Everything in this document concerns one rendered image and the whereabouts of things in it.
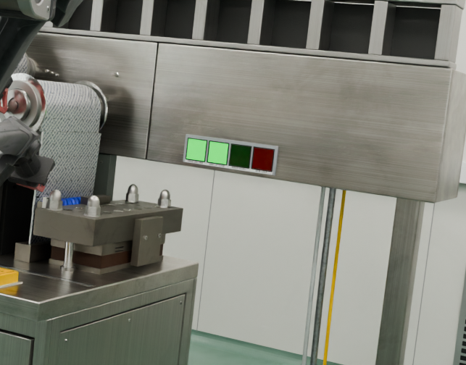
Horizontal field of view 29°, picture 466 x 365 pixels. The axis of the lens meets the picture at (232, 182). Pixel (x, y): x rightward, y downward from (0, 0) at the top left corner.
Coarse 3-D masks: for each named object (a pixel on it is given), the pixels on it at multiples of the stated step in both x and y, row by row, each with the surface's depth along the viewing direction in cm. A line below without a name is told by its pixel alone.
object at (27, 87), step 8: (16, 80) 207; (16, 88) 207; (24, 88) 206; (32, 88) 205; (32, 96) 205; (32, 104) 205; (0, 112) 209; (32, 112) 205; (24, 120) 206; (32, 120) 205
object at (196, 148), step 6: (192, 144) 225; (198, 144) 224; (204, 144) 224; (192, 150) 225; (198, 150) 224; (204, 150) 224; (186, 156) 226; (192, 156) 225; (198, 156) 225; (204, 156) 224
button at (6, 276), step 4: (0, 268) 186; (0, 272) 181; (4, 272) 182; (8, 272) 182; (12, 272) 183; (16, 272) 184; (0, 276) 179; (4, 276) 181; (8, 276) 182; (12, 276) 183; (16, 276) 184; (0, 280) 180; (4, 280) 181; (8, 280) 182; (12, 280) 183; (16, 280) 184; (0, 284) 180; (4, 284) 181
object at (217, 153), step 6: (210, 144) 223; (216, 144) 222; (222, 144) 222; (210, 150) 223; (216, 150) 222; (222, 150) 222; (210, 156) 223; (216, 156) 222; (222, 156) 222; (216, 162) 222; (222, 162) 222
